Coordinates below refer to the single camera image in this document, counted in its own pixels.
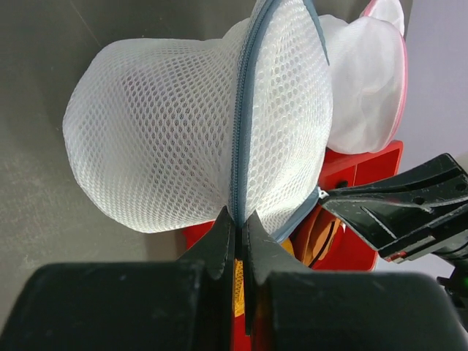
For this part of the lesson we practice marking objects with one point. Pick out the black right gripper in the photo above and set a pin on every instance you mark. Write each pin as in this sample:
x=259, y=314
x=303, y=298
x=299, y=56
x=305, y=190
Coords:
x=404, y=217

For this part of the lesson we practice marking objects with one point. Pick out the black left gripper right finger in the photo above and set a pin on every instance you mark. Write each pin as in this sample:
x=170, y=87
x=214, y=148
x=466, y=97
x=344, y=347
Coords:
x=291, y=307

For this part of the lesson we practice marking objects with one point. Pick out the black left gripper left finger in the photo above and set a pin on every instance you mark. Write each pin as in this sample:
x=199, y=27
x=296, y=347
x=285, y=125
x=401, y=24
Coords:
x=186, y=304

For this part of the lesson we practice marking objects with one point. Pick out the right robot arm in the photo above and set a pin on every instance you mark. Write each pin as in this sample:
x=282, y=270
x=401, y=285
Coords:
x=457, y=285

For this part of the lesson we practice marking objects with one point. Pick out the yellow lace bra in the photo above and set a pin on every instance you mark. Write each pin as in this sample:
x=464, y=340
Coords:
x=239, y=302

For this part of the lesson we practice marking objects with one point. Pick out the pink-trimmed mesh laundry bag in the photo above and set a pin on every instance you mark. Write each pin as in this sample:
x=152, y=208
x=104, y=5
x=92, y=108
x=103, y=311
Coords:
x=368, y=63

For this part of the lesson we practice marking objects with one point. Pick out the red plastic tray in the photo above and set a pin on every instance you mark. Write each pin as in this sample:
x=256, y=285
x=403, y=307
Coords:
x=348, y=252

